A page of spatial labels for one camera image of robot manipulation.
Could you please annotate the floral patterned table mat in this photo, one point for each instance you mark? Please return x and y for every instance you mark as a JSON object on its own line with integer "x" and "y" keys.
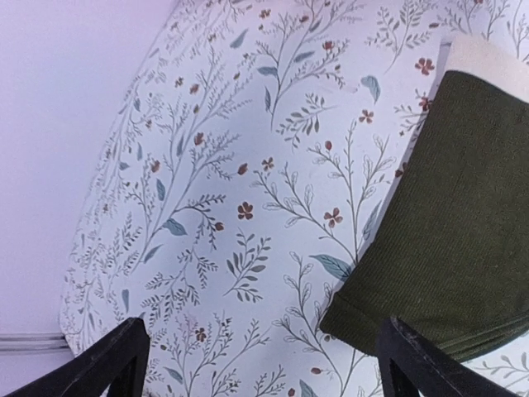
{"x": 243, "y": 176}

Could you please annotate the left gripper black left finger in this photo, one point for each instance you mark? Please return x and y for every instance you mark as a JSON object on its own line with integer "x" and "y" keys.
{"x": 115, "y": 365}

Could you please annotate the dark olive cloth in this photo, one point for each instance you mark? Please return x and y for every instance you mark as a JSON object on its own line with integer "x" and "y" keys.
{"x": 450, "y": 257}

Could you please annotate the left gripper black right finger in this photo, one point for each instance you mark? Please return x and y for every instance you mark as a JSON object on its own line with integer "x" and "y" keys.
{"x": 412, "y": 365}

